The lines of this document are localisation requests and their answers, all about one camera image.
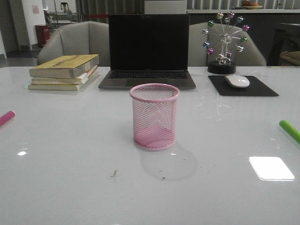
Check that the pink mesh pen holder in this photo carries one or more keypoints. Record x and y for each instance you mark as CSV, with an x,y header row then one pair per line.
x,y
154,115

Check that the green marker pen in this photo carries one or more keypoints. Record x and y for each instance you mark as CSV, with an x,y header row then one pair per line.
x,y
290,129

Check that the white computer mouse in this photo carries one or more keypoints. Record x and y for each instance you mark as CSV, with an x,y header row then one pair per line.
x,y
237,81

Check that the black mouse pad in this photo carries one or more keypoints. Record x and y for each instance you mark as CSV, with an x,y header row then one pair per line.
x,y
256,88

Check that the ferris wheel desk ornament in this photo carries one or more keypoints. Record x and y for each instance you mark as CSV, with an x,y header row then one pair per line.
x,y
220,36

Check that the cream book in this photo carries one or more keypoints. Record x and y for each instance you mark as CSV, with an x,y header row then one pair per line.
x,y
75,87
83,78

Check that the fruit bowl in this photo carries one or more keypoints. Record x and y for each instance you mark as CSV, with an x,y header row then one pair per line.
x,y
246,4

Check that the left grey armchair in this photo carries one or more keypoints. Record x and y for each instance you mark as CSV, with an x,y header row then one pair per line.
x,y
76,39

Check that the bottom cream book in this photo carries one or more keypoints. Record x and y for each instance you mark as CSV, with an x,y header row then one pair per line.
x,y
75,87

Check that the right grey armchair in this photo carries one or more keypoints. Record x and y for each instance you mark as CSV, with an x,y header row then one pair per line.
x,y
197,56

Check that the grey armchair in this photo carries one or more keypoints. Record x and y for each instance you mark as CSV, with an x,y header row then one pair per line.
x,y
76,39
197,56

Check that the red bin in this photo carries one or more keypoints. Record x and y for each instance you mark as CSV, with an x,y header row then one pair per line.
x,y
43,34

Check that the pink marker pen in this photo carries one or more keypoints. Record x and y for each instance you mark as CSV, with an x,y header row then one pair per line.
x,y
6,117

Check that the top yellow book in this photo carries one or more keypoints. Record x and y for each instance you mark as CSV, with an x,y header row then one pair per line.
x,y
67,66

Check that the grey open laptop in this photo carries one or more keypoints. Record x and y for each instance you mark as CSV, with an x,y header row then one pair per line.
x,y
148,49

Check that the middle cream book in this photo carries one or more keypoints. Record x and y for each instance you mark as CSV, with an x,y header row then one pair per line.
x,y
83,78

